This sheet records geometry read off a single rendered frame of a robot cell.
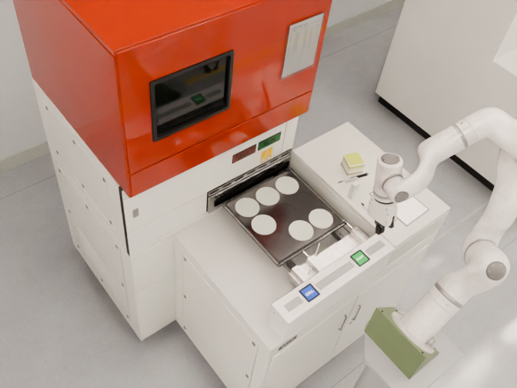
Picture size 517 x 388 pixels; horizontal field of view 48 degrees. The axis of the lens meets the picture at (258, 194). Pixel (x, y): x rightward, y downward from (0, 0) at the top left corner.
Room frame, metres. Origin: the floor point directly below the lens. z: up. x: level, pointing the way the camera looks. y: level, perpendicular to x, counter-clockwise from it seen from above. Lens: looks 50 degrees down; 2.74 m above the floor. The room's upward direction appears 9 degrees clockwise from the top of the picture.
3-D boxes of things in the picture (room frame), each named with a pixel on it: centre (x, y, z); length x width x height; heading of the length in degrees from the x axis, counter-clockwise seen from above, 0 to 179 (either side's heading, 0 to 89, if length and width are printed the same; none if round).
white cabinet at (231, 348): (1.47, -0.25, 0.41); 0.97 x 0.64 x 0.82; 135
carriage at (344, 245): (1.32, -0.32, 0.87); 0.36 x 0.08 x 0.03; 135
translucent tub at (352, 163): (1.73, -0.38, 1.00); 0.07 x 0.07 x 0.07; 25
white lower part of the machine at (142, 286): (1.75, 0.42, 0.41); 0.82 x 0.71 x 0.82; 135
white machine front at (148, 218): (1.51, 0.18, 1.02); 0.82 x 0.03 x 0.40; 135
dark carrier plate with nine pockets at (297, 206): (1.49, -0.12, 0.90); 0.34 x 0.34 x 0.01; 45
